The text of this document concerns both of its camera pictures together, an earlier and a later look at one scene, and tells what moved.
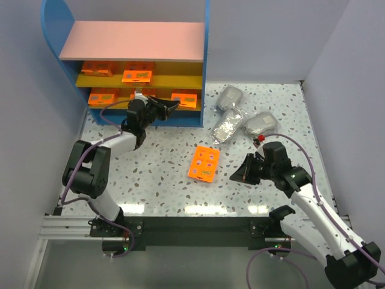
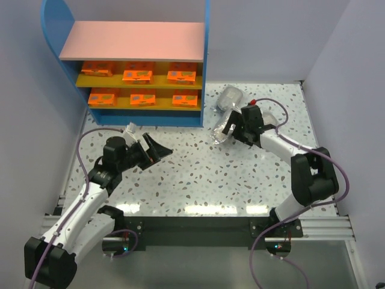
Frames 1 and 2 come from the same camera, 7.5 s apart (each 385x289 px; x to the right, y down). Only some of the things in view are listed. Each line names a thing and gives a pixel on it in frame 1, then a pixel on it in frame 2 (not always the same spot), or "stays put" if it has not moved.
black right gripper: (251, 169) -> (240, 129)
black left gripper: (160, 108) -> (144, 155)
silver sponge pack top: (229, 97) stays put
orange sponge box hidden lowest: (204, 163) -> (181, 77)
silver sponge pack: (232, 120) stays put
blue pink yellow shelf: (108, 63) stays put
